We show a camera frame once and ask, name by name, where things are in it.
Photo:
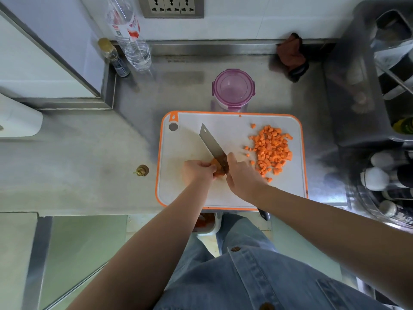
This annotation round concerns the person's left hand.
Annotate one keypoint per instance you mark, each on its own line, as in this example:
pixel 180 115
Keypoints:
pixel 196 172

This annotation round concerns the person's right hand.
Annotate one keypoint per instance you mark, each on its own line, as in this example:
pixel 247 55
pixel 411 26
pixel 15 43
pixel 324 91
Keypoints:
pixel 246 180

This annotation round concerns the brown-centred carrot end slice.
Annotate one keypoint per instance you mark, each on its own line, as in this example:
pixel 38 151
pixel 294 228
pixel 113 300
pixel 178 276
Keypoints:
pixel 217 167

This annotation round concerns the pile of diced carrot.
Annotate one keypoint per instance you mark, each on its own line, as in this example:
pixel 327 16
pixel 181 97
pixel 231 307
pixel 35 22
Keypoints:
pixel 272 151

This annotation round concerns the brown carrot top stub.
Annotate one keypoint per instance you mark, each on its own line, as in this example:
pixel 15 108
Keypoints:
pixel 142 170

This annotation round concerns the purple lidded container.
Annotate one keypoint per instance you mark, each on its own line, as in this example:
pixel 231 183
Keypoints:
pixel 233 88

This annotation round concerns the person's right forearm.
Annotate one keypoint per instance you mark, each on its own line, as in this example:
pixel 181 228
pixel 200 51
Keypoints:
pixel 338 235

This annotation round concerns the person's left forearm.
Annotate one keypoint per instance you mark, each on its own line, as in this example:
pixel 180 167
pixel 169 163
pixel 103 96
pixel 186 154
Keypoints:
pixel 138 258

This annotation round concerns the white orange-rimmed cutting board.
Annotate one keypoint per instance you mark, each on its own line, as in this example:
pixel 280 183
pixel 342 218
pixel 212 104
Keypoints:
pixel 187 142

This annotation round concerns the blue denim trousers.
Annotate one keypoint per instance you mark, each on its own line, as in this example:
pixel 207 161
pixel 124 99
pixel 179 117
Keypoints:
pixel 238 232

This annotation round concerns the white waste bin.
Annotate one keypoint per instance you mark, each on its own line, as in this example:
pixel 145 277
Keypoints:
pixel 218 225

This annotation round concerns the pale green cabinet front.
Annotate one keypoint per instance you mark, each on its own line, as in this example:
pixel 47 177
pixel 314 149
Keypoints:
pixel 80 248
pixel 300 248

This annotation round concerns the blue denim shirt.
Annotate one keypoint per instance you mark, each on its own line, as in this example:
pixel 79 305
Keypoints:
pixel 258 280

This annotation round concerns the clear round basin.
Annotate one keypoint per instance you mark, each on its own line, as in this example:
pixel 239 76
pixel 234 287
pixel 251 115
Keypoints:
pixel 358 203

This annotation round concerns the group of seasoning bottles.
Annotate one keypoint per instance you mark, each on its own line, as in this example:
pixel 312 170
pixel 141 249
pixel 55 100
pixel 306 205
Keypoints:
pixel 374 179

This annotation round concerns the small gold-capped bottle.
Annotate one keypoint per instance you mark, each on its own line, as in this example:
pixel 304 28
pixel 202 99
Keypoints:
pixel 121 67

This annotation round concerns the clear plastic water bottle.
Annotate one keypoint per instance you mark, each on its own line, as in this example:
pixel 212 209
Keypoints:
pixel 138 54

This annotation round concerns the dark red cloth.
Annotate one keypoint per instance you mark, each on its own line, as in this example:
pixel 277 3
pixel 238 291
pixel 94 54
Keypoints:
pixel 290 51

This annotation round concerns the yellow-capped sauce bottle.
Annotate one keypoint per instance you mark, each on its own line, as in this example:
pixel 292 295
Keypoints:
pixel 405 125

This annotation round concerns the white and black bag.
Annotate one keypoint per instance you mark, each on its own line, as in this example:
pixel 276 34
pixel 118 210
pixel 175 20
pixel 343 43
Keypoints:
pixel 397 51

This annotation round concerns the grey wall socket panel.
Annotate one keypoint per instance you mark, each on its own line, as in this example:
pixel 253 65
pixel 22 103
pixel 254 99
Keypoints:
pixel 171 6

